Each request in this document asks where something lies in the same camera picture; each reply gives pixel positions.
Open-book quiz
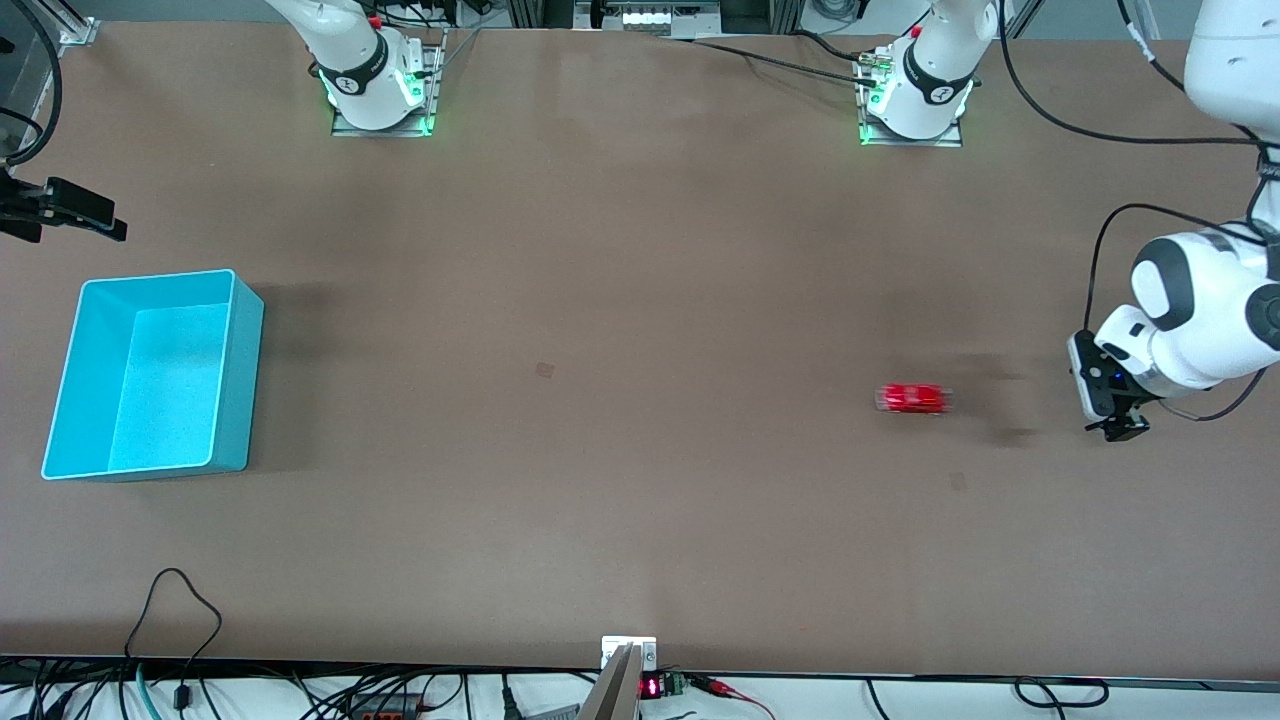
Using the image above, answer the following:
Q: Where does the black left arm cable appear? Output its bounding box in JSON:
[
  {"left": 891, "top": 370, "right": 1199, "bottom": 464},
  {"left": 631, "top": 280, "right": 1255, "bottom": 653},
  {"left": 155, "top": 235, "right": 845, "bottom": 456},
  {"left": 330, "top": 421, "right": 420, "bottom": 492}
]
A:
[{"left": 996, "top": 0, "right": 1280, "bottom": 423}]

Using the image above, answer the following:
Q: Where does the grey lit rack unit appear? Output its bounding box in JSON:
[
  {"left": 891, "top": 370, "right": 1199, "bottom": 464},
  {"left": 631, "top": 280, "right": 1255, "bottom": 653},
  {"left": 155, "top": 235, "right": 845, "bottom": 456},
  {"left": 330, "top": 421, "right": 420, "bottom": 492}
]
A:
[{"left": 574, "top": 0, "right": 723, "bottom": 37}]

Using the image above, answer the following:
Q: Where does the short black table cable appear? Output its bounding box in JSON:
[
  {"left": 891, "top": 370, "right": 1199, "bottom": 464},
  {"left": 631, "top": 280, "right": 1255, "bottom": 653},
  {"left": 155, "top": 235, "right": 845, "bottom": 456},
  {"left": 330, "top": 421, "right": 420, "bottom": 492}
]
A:
[{"left": 795, "top": 30, "right": 866, "bottom": 63}]

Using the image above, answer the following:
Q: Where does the red beetle toy car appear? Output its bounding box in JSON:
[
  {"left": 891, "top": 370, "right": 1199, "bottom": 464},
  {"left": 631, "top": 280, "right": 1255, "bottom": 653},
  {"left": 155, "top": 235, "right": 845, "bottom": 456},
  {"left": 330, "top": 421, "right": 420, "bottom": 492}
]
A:
[{"left": 874, "top": 383, "right": 953, "bottom": 416}]

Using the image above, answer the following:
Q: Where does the black looped cable with ferrite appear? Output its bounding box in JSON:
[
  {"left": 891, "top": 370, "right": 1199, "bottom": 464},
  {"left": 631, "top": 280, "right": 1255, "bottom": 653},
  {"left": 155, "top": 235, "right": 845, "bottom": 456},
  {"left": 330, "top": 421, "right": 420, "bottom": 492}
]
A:
[{"left": 124, "top": 567, "right": 224, "bottom": 713}]

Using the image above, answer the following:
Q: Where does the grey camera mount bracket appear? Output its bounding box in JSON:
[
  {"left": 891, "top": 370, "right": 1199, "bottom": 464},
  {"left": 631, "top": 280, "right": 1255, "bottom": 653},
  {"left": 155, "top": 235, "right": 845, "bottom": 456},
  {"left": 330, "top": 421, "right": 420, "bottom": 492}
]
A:
[{"left": 578, "top": 636, "right": 659, "bottom": 720}]

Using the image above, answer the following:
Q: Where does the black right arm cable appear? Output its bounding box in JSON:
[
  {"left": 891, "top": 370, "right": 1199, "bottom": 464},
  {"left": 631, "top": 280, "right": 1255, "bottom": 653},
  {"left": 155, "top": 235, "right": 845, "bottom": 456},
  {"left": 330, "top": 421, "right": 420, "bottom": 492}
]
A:
[{"left": 0, "top": 0, "right": 64, "bottom": 169}]

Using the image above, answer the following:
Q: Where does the long black table cable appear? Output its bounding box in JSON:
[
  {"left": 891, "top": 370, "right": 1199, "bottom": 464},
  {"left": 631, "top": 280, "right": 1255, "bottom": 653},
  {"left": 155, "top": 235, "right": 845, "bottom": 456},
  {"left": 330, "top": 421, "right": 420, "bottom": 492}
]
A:
[{"left": 655, "top": 36, "right": 881, "bottom": 89}]

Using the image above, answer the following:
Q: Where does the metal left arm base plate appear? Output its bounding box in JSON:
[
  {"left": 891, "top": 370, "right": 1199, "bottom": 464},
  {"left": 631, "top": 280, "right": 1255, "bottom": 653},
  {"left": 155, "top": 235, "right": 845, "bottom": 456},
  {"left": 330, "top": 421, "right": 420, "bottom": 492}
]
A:
[{"left": 858, "top": 48, "right": 964, "bottom": 149}]

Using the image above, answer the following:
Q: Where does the turquoise blue plastic box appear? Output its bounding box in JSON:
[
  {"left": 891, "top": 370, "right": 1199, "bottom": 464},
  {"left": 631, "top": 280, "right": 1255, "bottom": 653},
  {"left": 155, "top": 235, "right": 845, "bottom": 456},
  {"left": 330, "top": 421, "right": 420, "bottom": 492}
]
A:
[{"left": 41, "top": 268, "right": 266, "bottom": 483}]

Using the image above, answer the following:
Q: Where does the aluminium frame corner bracket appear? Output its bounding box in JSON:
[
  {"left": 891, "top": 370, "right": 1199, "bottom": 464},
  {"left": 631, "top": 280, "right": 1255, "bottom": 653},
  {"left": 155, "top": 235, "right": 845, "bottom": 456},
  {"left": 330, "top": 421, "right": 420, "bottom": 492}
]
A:
[{"left": 40, "top": 0, "right": 102, "bottom": 47}]

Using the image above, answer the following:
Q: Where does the red clip lead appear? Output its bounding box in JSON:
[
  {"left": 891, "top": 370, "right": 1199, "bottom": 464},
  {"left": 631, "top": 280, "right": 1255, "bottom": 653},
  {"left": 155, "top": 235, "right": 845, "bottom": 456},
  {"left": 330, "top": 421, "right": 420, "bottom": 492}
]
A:
[{"left": 690, "top": 676, "right": 777, "bottom": 719}]

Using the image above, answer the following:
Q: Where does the black cable coil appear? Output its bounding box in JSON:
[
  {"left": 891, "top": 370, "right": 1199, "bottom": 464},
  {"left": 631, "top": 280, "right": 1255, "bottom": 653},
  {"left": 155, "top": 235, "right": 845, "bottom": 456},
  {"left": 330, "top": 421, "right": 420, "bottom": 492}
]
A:
[{"left": 864, "top": 676, "right": 1111, "bottom": 720}]

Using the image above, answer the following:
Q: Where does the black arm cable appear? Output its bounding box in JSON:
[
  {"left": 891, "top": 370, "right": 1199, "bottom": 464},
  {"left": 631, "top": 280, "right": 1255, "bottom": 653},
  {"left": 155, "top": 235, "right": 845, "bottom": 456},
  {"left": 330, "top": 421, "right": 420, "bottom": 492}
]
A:
[
  {"left": 0, "top": 0, "right": 64, "bottom": 169},
  {"left": 996, "top": 0, "right": 1280, "bottom": 423}
]

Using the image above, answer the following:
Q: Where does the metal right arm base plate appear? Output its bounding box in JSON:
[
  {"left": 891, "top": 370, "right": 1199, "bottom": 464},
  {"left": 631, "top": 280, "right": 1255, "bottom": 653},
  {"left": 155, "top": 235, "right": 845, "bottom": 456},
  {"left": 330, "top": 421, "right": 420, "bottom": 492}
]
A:
[{"left": 331, "top": 28, "right": 438, "bottom": 139}]

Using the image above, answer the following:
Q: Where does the orange black power strip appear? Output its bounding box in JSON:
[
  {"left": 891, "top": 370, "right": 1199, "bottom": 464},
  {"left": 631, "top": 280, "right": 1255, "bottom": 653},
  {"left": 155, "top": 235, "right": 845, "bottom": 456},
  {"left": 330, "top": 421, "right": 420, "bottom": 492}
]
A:
[{"left": 345, "top": 692, "right": 426, "bottom": 720}]

